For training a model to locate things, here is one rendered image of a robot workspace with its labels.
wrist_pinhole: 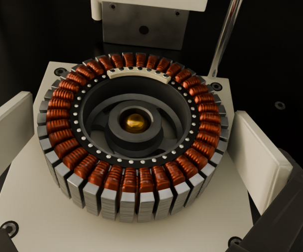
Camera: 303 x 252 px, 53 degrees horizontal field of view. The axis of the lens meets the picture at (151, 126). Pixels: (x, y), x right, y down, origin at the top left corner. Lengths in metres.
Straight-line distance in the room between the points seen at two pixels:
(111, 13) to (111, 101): 0.10
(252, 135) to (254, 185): 0.03
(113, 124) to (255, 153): 0.08
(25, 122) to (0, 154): 0.04
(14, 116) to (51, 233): 0.07
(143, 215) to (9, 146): 0.08
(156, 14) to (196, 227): 0.18
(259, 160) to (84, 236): 0.10
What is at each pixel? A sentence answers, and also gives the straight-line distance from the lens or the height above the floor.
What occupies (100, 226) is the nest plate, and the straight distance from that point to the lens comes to 0.18.
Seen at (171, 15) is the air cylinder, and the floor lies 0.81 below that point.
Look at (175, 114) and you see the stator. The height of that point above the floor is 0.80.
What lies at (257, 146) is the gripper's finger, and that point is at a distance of 0.16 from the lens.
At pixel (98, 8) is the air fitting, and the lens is 0.29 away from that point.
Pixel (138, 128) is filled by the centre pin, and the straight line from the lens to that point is 0.18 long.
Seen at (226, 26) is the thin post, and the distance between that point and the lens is 0.23.
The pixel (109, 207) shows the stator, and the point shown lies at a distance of 0.16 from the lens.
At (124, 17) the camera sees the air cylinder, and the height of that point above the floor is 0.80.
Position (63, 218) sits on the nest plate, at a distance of 0.19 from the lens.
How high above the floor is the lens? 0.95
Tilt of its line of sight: 52 degrees down
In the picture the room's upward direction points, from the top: 9 degrees clockwise
